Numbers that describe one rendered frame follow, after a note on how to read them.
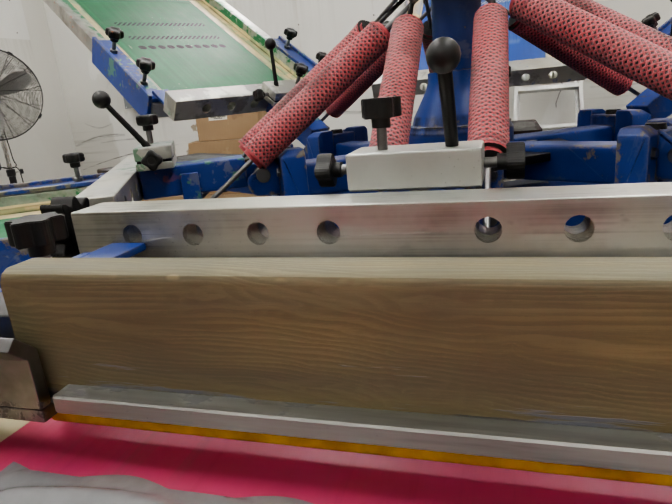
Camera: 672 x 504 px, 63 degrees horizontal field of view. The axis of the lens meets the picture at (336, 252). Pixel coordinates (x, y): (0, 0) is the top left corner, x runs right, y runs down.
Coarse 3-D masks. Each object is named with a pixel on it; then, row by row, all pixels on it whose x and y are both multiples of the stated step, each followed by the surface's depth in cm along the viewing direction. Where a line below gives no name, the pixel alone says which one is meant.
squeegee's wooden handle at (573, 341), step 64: (64, 320) 29; (128, 320) 28; (192, 320) 26; (256, 320) 25; (320, 320) 24; (384, 320) 24; (448, 320) 23; (512, 320) 22; (576, 320) 21; (640, 320) 21; (64, 384) 30; (128, 384) 29; (192, 384) 28; (256, 384) 27; (320, 384) 26; (384, 384) 25; (448, 384) 24; (512, 384) 23; (576, 384) 22; (640, 384) 21
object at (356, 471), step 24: (360, 456) 28; (384, 456) 28; (336, 480) 27; (360, 480) 26; (384, 480) 26; (408, 480) 26; (432, 480) 26; (456, 480) 26; (480, 480) 26; (504, 480) 26; (528, 480) 25; (552, 480) 25; (576, 480) 25; (600, 480) 25
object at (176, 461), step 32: (0, 448) 32; (32, 448) 32; (64, 448) 31; (96, 448) 31; (128, 448) 31; (160, 448) 30; (192, 448) 30; (224, 448) 30; (256, 448) 30; (288, 448) 29; (160, 480) 28; (192, 480) 28; (224, 480) 27; (256, 480) 27; (288, 480) 27; (320, 480) 27
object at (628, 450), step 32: (96, 416) 28; (128, 416) 28; (160, 416) 27; (192, 416) 27; (224, 416) 26; (256, 416) 26; (288, 416) 25; (320, 416) 25; (352, 416) 25; (384, 416) 24; (416, 416) 24; (448, 416) 24; (416, 448) 24; (448, 448) 23; (480, 448) 23; (512, 448) 22; (544, 448) 22; (576, 448) 21; (608, 448) 21; (640, 448) 21
